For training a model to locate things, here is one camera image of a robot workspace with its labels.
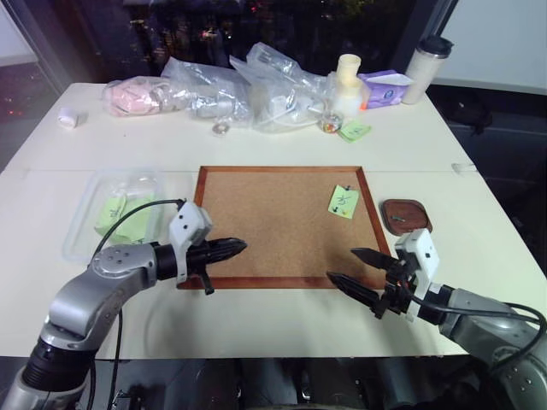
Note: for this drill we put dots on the green sticky note pad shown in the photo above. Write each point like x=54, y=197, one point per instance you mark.
x=354, y=130

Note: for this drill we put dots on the small clear plastic piece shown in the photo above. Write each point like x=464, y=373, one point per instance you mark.
x=463, y=167

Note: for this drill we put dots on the purple tissue pack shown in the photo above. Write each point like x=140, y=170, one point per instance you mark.
x=384, y=89

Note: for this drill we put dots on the clear plastic container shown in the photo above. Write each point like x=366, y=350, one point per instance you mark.
x=81, y=222

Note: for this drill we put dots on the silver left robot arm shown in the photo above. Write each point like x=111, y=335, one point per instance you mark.
x=107, y=273

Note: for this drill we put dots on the cream plastic bottle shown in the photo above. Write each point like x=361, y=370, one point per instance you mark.
x=348, y=81

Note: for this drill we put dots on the wood framed cork board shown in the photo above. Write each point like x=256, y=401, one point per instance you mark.
x=278, y=213

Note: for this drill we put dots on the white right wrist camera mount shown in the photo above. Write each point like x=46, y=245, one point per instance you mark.
x=423, y=252

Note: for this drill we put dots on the glass jar of coloured pins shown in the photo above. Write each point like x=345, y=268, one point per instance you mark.
x=330, y=123

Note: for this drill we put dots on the small clear round dish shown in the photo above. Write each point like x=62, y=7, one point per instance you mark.
x=221, y=128

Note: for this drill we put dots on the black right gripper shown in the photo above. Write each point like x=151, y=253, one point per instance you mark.
x=397, y=290

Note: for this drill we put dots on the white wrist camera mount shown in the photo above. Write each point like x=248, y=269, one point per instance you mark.
x=423, y=252
x=188, y=222

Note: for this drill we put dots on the large clear plastic bag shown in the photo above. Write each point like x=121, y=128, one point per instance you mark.
x=282, y=94

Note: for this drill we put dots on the brown square tray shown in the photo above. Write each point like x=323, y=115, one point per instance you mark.
x=406, y=218

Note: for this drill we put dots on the green paper note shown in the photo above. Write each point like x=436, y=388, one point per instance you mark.
x=342, y=200

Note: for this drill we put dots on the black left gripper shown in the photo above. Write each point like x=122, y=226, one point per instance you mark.
x=198, y=256

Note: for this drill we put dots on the white tumbler with black lid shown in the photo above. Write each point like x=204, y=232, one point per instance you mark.
x=421, y=72

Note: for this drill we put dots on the plastic bag with pink contents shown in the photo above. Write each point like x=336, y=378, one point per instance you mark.
x=132, y=98

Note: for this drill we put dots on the small white roll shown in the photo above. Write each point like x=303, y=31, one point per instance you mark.
x=67, y=116

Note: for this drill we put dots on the green notes pile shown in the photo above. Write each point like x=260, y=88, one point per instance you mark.
x=124, y=218

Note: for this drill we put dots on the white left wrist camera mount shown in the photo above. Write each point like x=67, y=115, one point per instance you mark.
x=188, y=222

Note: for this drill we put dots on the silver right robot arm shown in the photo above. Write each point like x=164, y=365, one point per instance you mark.
x=478, y=320

